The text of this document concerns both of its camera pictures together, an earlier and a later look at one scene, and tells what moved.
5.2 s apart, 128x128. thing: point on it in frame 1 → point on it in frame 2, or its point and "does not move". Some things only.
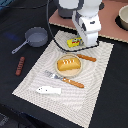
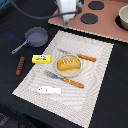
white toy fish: [48, 90] does not move
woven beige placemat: [65, 80] does not move
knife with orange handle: [87, 58] does not move
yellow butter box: [74, 42] → [42, 58]
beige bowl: [123, 16] does not move
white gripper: [87, 22] → [68, 6]
